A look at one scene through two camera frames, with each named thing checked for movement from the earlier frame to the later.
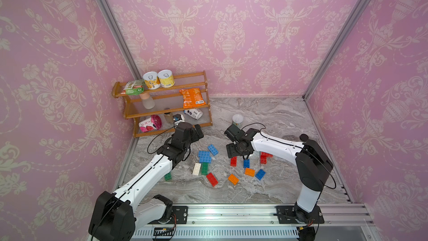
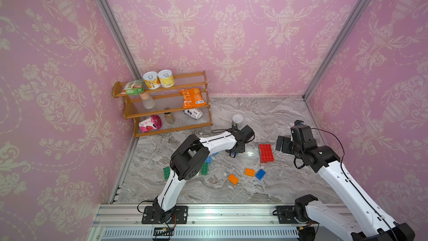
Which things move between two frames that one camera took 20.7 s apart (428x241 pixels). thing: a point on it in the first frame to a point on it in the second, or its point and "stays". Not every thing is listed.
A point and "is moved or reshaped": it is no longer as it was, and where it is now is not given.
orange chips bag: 191,97 stays
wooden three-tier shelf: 184,105 stays
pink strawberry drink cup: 153,123 stays
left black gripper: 199,130 to 242,150
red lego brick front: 212,179 to 266,157
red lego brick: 233,162 is moved or reshaped
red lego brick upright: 263,155 stays
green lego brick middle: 204,168 stays
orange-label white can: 152,80 stays
